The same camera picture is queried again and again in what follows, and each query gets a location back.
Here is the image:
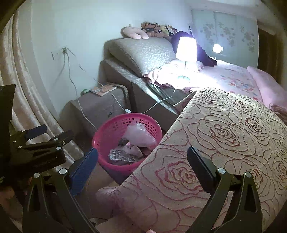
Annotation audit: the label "white tissue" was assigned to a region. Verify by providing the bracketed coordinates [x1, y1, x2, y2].
[124, 145, 143, 158]

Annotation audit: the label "pink neck pillow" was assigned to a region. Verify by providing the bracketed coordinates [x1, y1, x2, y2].
[121, 27, 149, 40]

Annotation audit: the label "white charger cable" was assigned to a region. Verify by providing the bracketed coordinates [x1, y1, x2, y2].
[64, 47, 198, 131]

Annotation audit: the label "beige curtain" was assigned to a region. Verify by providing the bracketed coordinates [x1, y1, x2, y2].
[0, 9, 85, 162]

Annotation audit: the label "floral wardrobe door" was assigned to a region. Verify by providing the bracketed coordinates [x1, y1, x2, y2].
[191, 9, 259, 68]

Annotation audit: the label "dark brown paper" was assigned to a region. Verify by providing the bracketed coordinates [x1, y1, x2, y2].
[118, 138, 129, 147]

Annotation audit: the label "floral pink bed sheet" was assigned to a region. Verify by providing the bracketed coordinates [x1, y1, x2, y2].
[144, 59, 263, 102]

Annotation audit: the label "dark clothing heap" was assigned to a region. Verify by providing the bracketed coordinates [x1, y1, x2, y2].
[171, 31, 217, 67]

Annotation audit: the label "rose patterned bed blanket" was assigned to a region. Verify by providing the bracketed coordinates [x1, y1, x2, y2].
[95, 88, 286, 232]

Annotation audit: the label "clear plastic bag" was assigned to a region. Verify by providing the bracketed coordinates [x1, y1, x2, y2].
[122, 123, 157, 148]

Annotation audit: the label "pink folded quilt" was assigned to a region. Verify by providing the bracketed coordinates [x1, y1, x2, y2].
[247, 66, 286, 119]

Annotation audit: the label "brown plush toys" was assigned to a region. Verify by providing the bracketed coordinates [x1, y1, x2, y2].
[141, 22, 178, 38]

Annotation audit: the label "wall power socket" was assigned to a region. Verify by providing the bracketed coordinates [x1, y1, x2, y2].
[61, 47, 68, 56]

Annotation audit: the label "small night light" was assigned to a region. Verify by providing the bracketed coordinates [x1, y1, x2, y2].
[213, 44, 223, 54]

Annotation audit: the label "magazine on cabinet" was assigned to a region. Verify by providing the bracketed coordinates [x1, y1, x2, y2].
[90, 84, 117, 97]

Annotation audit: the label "grey patterned headboard cushion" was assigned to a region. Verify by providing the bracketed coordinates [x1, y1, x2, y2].
[108, 37, 176, 77]

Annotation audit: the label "brown bedside cabinet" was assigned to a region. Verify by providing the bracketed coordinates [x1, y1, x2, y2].
[59, 83, 132, 137]

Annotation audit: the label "pink plastic mesh basket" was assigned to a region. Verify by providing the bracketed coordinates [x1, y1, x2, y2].
[92, 113, 163, 176]

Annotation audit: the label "white table lamp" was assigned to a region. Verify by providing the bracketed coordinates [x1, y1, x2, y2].
[176, 36, 198, 80]

